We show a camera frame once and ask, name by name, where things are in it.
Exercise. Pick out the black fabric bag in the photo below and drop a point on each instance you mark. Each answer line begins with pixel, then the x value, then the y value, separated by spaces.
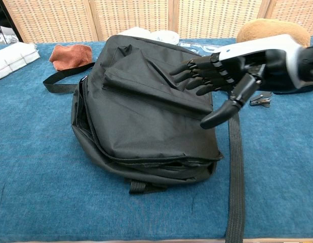
pixel 146 126

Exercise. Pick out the rust brown cloth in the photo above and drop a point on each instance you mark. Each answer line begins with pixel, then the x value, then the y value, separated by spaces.
pixel 70 57

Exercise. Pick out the black stapler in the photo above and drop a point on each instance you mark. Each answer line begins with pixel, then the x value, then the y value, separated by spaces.
pixel 298 90

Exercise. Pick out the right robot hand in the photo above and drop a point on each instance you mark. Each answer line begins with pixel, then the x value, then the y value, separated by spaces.
pixel 257 50

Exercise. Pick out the brown plush animal toy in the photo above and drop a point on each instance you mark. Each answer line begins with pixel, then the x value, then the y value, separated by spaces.
pixel 263 29

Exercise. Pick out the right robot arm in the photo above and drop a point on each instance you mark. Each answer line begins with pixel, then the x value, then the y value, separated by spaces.
pixel 311 63

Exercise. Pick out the black stand pole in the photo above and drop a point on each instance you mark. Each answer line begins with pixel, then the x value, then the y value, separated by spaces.
pixel 9 20

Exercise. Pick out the black staple remover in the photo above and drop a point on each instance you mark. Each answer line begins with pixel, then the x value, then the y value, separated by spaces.
pixel 261 100

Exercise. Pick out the round clear plastic container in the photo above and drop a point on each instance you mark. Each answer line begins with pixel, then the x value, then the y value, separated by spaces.
pixel 166 36

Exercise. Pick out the woven rattan folding screen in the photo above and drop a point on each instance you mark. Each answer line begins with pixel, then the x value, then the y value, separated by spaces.
pixel 133 17

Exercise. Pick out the blue tablecloth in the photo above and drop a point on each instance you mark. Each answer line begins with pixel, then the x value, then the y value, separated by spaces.
pixel 32 177

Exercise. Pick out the clear plastic water bottle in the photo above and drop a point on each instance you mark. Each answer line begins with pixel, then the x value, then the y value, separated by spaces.
pixel 197 46

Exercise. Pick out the white tissue pack bundle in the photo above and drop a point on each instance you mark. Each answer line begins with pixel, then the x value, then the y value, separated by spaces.
pixel 12 60

